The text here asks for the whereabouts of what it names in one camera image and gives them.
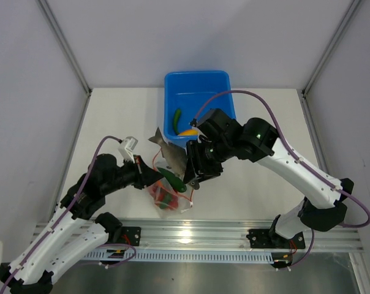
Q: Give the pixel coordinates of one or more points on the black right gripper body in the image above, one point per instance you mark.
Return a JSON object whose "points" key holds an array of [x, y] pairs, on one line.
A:
{"points": [[206, 160]]}

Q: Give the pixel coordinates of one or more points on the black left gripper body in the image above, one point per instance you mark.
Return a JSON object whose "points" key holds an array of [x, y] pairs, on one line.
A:
{"points": [[137, 181]]}

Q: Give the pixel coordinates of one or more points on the green cucumber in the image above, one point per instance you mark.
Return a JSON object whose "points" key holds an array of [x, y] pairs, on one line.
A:
{"points": [[175, 182]]}

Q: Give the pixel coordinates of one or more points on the grey toy fish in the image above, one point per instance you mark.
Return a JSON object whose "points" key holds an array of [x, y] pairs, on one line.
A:
{"points": [[174, 155]]}

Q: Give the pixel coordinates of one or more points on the clear orange zip top bag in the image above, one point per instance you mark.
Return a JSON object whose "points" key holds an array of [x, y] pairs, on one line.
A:
{"points": [[185, 198]]}

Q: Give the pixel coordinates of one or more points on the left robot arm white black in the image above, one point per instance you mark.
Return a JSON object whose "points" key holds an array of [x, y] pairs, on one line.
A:
{"points": [[50, 255]]}

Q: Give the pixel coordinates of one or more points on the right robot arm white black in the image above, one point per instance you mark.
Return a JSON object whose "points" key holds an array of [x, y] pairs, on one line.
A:
{"points": [[259, 142]]}

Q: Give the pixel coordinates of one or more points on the yellow orange bell pepper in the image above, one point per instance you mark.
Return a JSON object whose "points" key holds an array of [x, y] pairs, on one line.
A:
{"points": [[189, 132]]}

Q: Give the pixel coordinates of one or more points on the small green chili pepper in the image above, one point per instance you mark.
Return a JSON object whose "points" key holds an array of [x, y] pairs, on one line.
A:
{"points": [[176, 117]]}

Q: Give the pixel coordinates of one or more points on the blue plastic bin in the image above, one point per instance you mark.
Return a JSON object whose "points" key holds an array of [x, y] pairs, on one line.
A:
{"points": [[190, 91]]}

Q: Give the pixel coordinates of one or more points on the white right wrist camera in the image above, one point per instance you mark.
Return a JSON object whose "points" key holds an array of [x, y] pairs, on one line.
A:
{"points": [[200, 134]]}

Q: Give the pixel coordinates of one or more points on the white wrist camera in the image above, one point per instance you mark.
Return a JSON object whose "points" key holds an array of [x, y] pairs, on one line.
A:
{"points": [[126, 148], [200, 134]]}

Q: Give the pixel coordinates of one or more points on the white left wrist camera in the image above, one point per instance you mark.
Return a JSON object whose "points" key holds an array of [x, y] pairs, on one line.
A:
{"points": [[126, 148]]}

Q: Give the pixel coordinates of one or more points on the aluminium mounting rail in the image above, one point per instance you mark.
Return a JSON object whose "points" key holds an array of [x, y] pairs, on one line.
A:
{"points": [[228, 235]]}

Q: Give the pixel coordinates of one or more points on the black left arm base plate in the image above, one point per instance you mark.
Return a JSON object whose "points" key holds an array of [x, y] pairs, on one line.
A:
{"points": [[130, 235]]}

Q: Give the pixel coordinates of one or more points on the slotted white cable duct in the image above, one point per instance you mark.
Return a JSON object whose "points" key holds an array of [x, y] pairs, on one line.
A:
{"points": [[149, 255]]}

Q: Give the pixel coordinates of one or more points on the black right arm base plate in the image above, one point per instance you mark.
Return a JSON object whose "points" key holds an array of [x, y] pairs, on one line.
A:
{"points": [[263, 239]]}

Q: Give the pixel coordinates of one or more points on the left aluminium frame post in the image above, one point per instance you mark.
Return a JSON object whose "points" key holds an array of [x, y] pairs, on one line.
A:
{"points": [[63, 43]]}

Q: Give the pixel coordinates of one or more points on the aluminium frame post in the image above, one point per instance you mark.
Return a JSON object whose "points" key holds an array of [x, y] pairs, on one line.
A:
{"points": [[63, 43], [333, 43]]}

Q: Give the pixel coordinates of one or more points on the right aluminium frame post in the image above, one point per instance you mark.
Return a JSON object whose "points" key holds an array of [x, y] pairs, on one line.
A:
{"points": [[333, 43]]}

